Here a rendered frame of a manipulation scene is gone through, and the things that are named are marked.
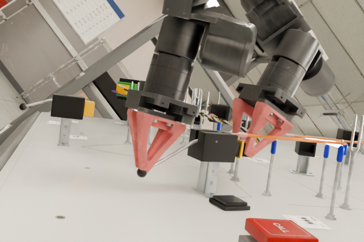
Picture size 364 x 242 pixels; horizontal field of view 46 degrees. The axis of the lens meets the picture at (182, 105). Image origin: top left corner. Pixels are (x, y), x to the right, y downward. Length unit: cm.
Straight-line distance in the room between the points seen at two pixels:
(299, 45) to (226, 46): 16
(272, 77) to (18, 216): 39
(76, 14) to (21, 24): 100
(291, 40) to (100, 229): 40
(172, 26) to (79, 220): 26
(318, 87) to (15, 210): 49
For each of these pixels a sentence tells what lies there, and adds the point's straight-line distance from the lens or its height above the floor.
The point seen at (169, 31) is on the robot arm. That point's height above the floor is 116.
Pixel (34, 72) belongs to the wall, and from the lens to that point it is 831.
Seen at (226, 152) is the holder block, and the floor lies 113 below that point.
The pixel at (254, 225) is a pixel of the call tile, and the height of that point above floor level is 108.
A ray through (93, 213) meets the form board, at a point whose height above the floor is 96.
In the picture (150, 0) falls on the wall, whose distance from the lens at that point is 849.
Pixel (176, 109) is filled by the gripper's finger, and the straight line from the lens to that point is 56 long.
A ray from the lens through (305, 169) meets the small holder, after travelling 94.
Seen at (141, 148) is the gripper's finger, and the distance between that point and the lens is 56.
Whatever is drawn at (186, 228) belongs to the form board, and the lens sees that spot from 48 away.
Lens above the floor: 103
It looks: 9 degrees up
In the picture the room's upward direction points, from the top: 53 degrees clockwise
